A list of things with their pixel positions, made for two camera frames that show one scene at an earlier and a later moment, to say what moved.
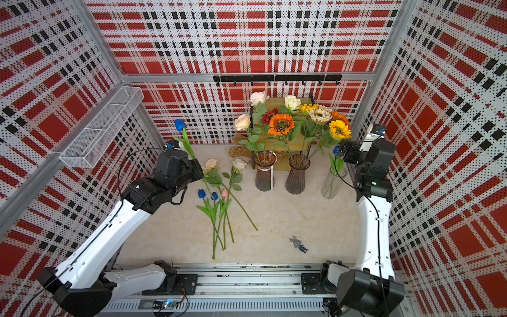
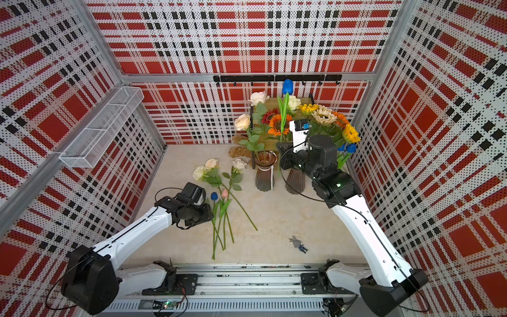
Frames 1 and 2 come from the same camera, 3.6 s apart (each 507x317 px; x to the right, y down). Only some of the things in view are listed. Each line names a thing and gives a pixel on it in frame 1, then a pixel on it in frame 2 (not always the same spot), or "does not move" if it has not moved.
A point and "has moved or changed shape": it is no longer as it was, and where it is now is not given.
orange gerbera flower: [280, 125] does not move
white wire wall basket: [88, 148] does not move
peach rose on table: [211, 163] does not move
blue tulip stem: [180, 125] has moved or changed shape
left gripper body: [193, 172] → [198, 214]
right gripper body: [354, 156] → [300, 162]
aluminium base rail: [251, 280] does not move
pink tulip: [225, 205] does not move
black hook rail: [283, 78] does not move
